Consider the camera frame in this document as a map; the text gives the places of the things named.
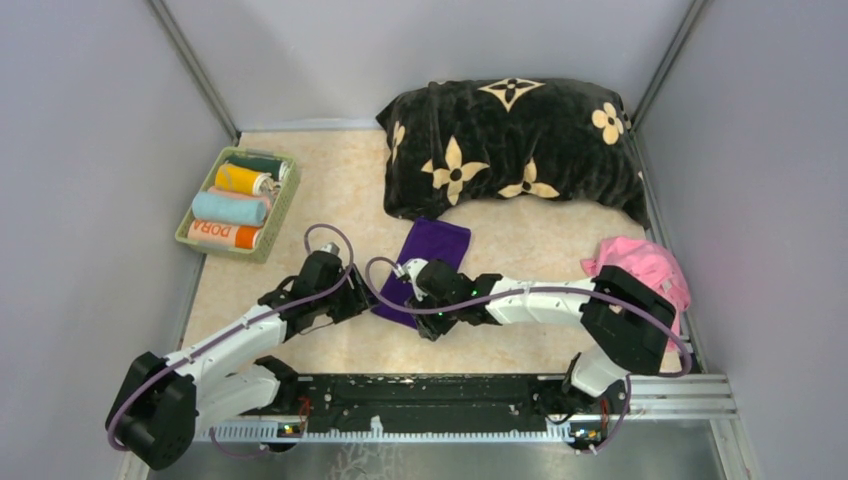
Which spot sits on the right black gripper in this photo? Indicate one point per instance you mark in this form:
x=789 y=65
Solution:
x=429 y=327

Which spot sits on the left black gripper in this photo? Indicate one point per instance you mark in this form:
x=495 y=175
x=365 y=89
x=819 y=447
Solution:
x=358 y=298

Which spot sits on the purple towel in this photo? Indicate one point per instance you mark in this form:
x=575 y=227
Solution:
x=428 y=240

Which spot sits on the light blue towel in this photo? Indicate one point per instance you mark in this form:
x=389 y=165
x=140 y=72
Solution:
x=217 y=208

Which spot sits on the black floral blanket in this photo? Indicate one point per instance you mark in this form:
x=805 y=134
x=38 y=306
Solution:
x=552 y=139

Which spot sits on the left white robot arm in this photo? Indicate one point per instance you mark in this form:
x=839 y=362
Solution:
x=164 y=402

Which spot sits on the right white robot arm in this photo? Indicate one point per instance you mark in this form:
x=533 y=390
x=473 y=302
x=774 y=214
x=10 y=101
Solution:
x=628 y=322

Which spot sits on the green plastic basket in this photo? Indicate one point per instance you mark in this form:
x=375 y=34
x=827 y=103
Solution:
x=278 y=203

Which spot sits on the orange DORA rolled towel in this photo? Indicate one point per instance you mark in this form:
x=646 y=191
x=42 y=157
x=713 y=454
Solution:
x=223 y=235

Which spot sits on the dark green rolled towel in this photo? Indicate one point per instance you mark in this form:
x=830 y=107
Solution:
x=276 y=168

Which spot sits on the yellow rolled towel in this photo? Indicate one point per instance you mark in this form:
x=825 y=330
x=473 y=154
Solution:
x=235 y=179

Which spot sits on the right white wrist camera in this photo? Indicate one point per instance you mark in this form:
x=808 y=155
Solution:
x=409 y=271

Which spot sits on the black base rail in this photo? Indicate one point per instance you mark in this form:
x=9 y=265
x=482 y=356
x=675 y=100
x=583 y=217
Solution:
x=422 y=404

